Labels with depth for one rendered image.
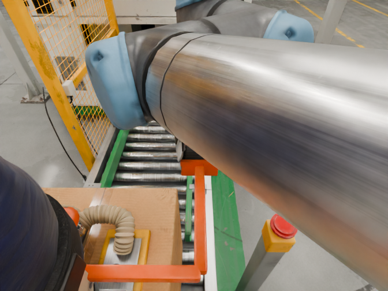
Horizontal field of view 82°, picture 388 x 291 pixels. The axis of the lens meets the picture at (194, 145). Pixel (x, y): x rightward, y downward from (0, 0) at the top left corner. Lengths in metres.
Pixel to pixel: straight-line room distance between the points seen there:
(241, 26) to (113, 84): 0.13
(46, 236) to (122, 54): 0.19
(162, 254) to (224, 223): 1.28
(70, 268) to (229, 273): 1.44
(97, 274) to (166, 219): 0.23
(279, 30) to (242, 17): 0.04
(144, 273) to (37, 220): 0.20
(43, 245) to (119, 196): 0.40
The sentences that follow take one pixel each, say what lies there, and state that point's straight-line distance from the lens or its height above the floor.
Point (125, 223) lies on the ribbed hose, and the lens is 0.52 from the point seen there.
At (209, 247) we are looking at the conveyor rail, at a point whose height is 0.59.
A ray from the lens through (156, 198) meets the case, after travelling 0.63.
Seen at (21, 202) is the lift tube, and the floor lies 1.43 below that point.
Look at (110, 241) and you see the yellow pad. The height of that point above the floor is 1.10.
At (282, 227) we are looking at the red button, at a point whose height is 1.04.
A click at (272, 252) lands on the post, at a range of 0.75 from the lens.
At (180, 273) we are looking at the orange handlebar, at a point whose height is 1.22.
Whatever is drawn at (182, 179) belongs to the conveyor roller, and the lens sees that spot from 1.35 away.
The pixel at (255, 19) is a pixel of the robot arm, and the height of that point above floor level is 1.54.
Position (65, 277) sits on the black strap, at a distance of 0.30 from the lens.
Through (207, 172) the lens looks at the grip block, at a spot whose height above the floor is 1.20.
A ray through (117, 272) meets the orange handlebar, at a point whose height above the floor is 1.22.
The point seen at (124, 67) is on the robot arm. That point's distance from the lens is 0.17.
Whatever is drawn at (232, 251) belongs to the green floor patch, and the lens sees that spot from 1.74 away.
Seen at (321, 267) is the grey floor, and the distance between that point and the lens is 1.88.
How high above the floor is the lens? 1.61
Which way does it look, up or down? 44 degrees down
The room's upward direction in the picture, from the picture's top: straight up
